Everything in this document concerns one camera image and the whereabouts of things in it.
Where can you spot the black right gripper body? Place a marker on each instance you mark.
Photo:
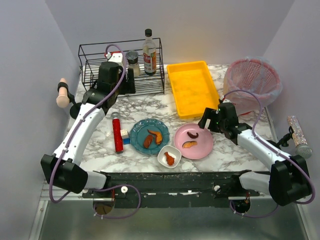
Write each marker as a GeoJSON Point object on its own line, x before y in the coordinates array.
{"type": "Point", "coordinates": [208, 116]}

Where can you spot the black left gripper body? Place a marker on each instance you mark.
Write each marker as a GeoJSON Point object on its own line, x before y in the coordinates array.
{"type": "Point", "coordinates": [129, 81]}

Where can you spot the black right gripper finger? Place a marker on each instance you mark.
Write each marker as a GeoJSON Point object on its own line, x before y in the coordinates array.
{"type": "Point", "coordinates": [207, 116]}
{"type": "Point", "coordinates": [214, 121]}

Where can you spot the pink round plate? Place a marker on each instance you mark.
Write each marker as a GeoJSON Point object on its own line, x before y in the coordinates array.
{"type": "Point", "coordinates": [205, 141]}

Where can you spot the grey cap salt grinder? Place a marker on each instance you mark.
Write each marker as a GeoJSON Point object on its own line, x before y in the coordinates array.
{"type": "Point", "coordinates": [132, 59]}

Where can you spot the teal glass plate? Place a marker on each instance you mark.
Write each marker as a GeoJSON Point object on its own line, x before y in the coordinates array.
{"type": "Point", "coordinates": [140, 130]}

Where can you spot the dark sauce glass bottle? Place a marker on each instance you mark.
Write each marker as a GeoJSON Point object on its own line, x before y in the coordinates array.
{"type": "Point", "coordinates": [149, 53]}

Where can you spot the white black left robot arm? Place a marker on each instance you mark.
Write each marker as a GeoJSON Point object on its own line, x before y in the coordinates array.
{"type": "Point", "coordinates": [62, 168]}

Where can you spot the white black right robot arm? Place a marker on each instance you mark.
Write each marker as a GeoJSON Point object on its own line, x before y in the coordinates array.
{"type": "Point", "coordinates": [288, 180]}

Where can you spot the octopus tentacle toy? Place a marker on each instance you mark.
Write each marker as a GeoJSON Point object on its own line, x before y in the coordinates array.
{"type": "Point", "coordinates": [193, 135]}

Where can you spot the yellow plastic tray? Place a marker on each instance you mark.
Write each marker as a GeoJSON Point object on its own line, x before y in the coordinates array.
{"type": "Point", "coordinates": [193, 88]}

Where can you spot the salmon slice toy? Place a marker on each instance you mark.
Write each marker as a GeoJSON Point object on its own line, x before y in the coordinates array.
{"type": "Point", "coordinates": [189, 144]}

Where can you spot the white toy brick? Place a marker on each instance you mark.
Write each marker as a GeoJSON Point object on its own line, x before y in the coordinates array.
{"type": "Point", "coordinates": [124, 134]}

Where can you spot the small white square dish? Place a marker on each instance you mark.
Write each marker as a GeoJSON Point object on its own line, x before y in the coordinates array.
{"type": "Point", "coordinates": [173, 152]}

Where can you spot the blue toy brick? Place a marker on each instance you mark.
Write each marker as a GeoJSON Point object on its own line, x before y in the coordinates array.
{"type": "Point", "coordinates": [126, 141]}

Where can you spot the brown grilled meat toy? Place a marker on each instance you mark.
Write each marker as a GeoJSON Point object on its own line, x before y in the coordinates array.
{"type": "Point", "coordinates": [147, 141]}

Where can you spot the fried chicken drumstick toy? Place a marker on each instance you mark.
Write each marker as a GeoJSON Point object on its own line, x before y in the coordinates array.
{"type": "Point", "coordinates": [169, 159]}

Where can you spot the pink mesh waste basket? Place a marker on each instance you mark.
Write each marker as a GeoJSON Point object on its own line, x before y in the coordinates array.
{"type": "Point", "coordinates": [254, 82]}

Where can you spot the red cylindrical can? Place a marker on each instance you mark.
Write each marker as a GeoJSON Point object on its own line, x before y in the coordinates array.
{"type": "Point", "coordinates": [116, 127]}

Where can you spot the glitter microphone on stand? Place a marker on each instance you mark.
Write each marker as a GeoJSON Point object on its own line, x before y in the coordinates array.
{"type": "Point", "coordinates": [295, 133]}

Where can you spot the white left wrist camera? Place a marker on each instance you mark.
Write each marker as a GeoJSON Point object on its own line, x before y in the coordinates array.
{"type": "Point", "coordinates": [116, 57]}

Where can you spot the black wire rack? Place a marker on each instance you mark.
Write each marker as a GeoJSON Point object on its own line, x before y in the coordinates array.
{"type": "Point", "coordinates": [91, 55]}

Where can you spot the beige handle on black stand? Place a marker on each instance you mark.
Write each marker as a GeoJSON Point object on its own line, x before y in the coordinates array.
{"type": "Point", "coordinates": [64, 98]}

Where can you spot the black mounting base rail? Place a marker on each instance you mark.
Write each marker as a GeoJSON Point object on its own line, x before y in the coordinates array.
{"type": "Point", "coordinates": [173, 189]}

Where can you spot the aluminium extrusion rail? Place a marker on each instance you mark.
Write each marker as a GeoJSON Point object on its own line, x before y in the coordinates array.
{"type": "Point", "coordinates": [57, 193]}

